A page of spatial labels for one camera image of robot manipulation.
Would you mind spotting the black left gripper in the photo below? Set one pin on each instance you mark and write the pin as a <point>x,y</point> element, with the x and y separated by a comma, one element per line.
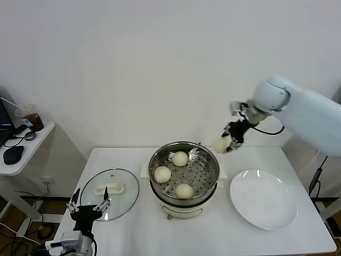
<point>85,214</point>

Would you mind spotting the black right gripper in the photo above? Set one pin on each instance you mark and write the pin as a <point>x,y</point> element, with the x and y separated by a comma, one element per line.
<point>239,130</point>

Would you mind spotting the white steamed baozi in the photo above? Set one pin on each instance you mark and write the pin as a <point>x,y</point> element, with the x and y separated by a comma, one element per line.
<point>162,174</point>
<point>219,146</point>
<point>184,191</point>
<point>179,158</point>

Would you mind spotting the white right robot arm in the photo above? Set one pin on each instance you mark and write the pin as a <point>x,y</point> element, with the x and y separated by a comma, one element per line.
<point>306,112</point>

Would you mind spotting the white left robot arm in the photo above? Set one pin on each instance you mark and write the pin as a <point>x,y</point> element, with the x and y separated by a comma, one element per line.
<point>86,245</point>

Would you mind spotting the stainless steel steamer basket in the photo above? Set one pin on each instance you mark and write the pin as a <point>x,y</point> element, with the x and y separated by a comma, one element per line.
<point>202,181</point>

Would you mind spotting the white round plate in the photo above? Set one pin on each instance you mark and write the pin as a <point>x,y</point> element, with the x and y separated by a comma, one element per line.
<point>263,200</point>

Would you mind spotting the white side table with laptop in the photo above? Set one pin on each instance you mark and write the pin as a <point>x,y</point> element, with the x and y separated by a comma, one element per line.
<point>40,144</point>

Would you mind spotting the cream electric cooking pot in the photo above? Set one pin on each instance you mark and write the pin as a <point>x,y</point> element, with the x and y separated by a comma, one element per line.
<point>181,210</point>

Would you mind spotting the black computer mouse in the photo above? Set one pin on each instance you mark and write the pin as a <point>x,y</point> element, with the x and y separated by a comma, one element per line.
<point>13,156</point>

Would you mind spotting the plastic iced coffee cup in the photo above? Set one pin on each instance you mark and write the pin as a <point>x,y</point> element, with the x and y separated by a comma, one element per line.
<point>36,121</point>

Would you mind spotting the black laptop computer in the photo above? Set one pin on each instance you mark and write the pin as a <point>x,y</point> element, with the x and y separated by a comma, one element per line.
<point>5,117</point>

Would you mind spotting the white side table with label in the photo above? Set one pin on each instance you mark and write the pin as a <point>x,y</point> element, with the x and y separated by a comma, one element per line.
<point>330,210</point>

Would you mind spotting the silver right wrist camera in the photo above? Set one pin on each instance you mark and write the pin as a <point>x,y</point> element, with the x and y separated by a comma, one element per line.
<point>237,108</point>

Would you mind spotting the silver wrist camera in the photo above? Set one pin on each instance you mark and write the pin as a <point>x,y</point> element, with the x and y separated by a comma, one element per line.
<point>71,240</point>
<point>237,108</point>

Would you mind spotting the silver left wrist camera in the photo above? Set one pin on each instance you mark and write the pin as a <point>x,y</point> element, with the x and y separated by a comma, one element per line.
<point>71,240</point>

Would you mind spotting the white wall power outlet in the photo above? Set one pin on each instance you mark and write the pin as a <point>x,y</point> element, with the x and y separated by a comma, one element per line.
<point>48,181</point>

